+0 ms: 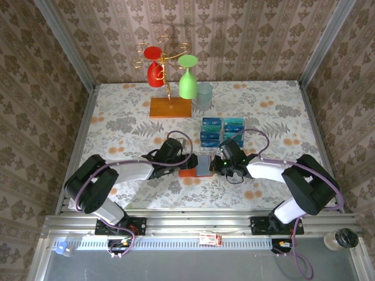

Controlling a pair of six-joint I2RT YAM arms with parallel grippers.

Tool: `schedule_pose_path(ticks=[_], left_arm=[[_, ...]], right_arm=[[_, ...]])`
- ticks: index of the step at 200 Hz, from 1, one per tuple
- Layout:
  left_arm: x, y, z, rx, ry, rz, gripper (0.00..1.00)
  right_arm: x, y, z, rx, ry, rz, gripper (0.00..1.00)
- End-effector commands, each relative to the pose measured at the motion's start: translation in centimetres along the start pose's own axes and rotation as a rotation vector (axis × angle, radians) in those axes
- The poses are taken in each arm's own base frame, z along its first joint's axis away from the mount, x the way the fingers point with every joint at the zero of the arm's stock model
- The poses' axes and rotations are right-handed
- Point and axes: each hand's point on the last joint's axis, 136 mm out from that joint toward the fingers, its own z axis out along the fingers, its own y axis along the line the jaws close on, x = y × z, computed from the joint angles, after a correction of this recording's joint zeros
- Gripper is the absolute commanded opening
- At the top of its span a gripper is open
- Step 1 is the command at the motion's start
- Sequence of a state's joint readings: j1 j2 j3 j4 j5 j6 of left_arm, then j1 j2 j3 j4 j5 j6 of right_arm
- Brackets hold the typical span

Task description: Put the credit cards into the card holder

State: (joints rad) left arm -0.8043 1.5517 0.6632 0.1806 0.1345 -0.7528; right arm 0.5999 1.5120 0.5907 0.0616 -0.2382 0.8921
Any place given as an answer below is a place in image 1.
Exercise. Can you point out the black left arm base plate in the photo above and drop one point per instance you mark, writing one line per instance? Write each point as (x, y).
(140, 225)

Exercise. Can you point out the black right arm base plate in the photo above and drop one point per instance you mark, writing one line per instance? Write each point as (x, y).
(259, 226)

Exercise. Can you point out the orange card holder wallet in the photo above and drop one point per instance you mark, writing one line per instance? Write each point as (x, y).
(187, 174)

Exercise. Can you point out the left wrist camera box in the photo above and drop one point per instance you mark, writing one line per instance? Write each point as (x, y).
(171, 149)

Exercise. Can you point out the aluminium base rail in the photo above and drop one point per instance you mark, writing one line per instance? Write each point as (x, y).
(187, 222)

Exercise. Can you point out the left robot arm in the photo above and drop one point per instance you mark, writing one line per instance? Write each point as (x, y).
(132, 171)

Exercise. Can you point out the aluminium side rail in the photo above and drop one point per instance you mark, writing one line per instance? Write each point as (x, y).
(317, 131)
(78, 146)

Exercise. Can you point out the clear jar black lid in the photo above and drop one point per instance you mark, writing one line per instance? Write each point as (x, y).
(347, 238)

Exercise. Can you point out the clear plastic cup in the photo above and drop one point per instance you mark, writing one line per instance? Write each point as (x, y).
(204, 98)

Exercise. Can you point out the green wine glass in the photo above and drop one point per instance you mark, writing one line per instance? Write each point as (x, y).
(187, 86)

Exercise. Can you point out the teal credit card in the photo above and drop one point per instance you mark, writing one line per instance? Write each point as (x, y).
(230, 135)
(234, 121)
(211, 129)

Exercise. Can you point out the blue plastic clip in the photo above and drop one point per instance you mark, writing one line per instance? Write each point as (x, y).
(61, 248)

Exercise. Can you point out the red wine glass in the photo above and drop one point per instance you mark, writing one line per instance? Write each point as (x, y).
(155, 77)

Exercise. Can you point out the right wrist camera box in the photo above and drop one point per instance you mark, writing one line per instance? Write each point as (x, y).
(231, 149)

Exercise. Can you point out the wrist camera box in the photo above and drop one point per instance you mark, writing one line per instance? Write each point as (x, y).
(171, 149)
(231, 149)

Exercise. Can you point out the blue credit card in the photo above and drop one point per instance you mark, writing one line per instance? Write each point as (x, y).
(211, 122)
(240, 143)
(209, 136)
(208, 144)
(234, 128)

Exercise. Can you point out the red white label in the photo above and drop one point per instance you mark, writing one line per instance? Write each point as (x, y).
(209, 239)

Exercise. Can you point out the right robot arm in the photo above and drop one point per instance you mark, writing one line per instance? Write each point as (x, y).
(263, 171)

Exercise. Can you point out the floral patterned table cover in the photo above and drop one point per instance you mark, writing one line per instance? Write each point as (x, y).
(123, 99)

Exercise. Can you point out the clear acrylic card stand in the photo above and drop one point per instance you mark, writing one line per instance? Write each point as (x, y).
(221, 131)

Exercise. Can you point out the aluminium frame post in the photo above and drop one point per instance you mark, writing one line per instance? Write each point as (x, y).
(325, 44)
(66, 44)

